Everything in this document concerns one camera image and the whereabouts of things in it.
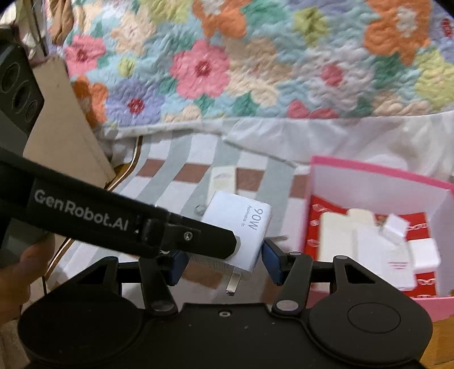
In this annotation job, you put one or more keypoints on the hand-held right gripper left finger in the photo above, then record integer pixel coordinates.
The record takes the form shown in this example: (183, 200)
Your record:
(175, 266)

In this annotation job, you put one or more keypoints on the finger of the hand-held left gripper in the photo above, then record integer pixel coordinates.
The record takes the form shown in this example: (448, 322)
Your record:
(205, 239)

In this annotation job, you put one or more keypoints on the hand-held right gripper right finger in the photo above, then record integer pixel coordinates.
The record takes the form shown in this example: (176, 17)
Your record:
(273, 262)

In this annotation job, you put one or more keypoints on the large white wall charger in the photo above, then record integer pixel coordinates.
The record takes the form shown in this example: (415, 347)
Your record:
(244, 220)

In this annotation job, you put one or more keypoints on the white power bank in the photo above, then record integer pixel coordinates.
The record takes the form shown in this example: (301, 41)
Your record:
(383, 262)

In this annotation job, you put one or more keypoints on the pink cardboard box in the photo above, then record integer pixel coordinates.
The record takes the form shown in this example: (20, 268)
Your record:
(372, 184)

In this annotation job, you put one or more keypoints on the white plug adapter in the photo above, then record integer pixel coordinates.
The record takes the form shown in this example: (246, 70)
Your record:
(425, 253)

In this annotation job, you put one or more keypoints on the person's left hand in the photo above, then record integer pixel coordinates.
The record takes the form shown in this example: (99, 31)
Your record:
(35, 259)

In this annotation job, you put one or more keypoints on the gold metal rim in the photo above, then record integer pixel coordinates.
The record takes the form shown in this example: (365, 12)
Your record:
(119, 179)

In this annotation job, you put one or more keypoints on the cream case with print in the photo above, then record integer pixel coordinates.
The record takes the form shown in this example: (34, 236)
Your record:
(221, 181)

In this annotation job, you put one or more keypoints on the beige cardboard board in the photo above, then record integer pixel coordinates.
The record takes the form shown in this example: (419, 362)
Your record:
(64, 124)

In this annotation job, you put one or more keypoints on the small white cube charger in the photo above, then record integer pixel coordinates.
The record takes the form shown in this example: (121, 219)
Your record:
(393, 229)

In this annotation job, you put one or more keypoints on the white bed sheet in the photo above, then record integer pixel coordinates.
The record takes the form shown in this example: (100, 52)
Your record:
(354, 138)

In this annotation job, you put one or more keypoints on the floral quilt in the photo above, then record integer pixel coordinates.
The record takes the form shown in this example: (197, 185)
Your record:
(283, 53)

